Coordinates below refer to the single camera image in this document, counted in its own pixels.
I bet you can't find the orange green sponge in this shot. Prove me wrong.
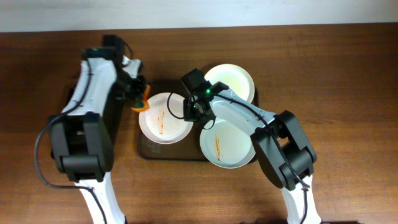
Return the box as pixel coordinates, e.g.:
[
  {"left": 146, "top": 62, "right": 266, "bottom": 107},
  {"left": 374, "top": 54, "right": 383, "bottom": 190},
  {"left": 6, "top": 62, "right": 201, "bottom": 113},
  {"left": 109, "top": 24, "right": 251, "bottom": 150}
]
[{"left": 131, "top": 85, "right": 151, "bottom": 113}]

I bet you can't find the white plate with stain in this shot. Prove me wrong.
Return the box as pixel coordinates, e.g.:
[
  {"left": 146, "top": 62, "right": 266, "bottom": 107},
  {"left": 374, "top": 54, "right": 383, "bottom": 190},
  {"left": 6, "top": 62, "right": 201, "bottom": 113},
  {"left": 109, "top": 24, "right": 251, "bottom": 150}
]
[{"left": 139, "top": 92, "right": 193, "bottom": 144}]

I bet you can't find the light green plate with stain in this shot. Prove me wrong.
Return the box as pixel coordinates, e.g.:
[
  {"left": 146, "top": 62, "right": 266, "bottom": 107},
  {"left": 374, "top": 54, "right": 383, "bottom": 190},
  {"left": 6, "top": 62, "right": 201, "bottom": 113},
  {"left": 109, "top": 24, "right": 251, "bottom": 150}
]
[{"left": 200, "top": 118, "right": 255, "bottom": 169}]

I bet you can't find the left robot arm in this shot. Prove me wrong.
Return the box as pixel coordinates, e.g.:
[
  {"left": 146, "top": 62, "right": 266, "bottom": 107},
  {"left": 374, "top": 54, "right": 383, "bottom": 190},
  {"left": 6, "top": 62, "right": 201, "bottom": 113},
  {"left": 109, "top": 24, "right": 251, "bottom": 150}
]
[{"left": 48, "top": 47, "right": 150, "bottom": 223}]

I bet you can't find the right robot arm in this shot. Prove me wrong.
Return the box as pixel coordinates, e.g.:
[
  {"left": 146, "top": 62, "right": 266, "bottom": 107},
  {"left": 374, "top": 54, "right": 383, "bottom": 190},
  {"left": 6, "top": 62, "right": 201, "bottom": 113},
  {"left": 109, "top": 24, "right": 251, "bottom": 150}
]
[{"left": 183, "top": 81, "right": 322, "bottom": 223}]

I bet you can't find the black tray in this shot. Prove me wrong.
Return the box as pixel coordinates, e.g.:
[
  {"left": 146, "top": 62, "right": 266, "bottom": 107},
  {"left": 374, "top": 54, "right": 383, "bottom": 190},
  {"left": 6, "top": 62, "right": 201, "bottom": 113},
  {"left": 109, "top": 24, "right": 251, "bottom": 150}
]
[{"left": 49, "top": 83, "right": 125, "bottom": 159}]

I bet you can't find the brown tray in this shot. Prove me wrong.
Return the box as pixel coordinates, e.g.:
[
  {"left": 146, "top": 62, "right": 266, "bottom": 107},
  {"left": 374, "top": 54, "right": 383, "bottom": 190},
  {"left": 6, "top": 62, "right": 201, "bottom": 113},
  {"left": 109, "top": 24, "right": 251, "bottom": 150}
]
[{"left": 137, "top": 77, "right": 261, "bottom": 162}]

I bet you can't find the cream plate at back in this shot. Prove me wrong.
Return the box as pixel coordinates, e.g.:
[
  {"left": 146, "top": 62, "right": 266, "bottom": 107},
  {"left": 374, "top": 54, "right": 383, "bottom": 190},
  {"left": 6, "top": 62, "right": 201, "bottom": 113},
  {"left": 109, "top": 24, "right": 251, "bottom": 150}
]
[{"left": 205, "top": 64, "right": 255, "bottom": 103}]

